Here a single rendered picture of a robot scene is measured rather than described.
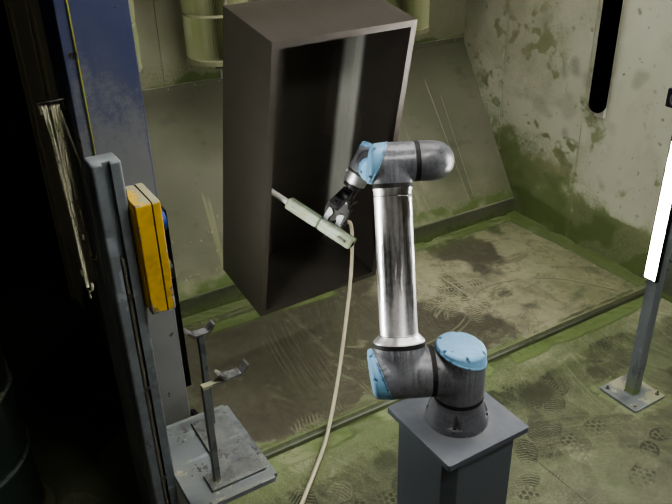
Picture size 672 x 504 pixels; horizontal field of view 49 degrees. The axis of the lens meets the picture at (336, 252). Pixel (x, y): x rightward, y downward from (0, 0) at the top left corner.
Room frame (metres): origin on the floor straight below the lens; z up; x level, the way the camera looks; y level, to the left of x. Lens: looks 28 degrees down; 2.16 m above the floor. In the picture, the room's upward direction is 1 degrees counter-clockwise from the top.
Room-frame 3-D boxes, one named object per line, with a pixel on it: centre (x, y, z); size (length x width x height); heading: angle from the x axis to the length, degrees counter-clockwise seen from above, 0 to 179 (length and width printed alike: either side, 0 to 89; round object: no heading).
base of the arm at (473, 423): (1.73, -0.36, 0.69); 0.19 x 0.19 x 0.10
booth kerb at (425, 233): (3.69, -0.01, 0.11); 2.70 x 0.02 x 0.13; 121
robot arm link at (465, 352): (1.73, -0.35, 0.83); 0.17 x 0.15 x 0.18; 94
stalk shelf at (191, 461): (1.44, 0.34, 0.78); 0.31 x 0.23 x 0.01; 31
